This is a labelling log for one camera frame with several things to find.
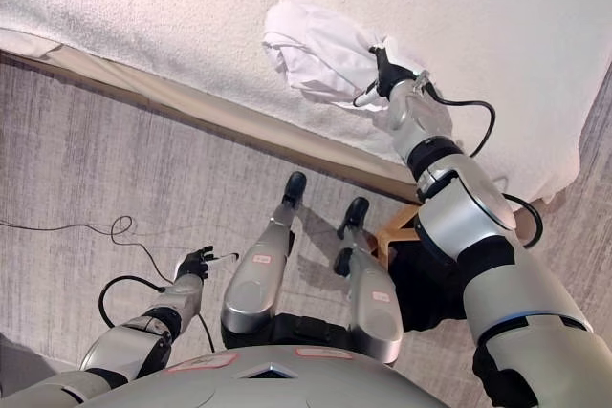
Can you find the robot right hand black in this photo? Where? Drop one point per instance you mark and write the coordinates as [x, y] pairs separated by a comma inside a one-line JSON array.
[[392, 76]]

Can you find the robot left hand black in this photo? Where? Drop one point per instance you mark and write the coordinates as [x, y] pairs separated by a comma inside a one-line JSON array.
[[193, 264]]

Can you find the white clothes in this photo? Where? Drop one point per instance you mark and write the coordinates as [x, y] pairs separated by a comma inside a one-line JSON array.
[[325, 45]]

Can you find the robot right arm silver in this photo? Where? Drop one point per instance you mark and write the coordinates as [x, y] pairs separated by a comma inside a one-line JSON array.
[[454, 202]]

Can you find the robot left arm silver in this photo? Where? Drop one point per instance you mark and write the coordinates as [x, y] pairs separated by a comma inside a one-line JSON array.
[[134, 346]]

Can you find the robot left leg silver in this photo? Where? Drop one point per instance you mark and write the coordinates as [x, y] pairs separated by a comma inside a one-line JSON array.
[[253, 284]]

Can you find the robot torso silver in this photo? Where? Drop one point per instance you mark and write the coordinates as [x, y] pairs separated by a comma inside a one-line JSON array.
[[268, 384]]

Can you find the grey striped rug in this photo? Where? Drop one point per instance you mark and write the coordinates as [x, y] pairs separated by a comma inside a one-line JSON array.
[[72, 164]]

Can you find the white fluffy blanket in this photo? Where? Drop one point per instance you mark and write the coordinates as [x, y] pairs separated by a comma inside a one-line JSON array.
[[143, 11]]

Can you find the beige duvet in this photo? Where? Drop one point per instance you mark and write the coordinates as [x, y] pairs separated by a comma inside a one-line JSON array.
[[28, 45]]

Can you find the black fabric basket wooden frame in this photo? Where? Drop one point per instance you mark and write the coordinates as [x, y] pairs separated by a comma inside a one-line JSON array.
[[421, 284]]

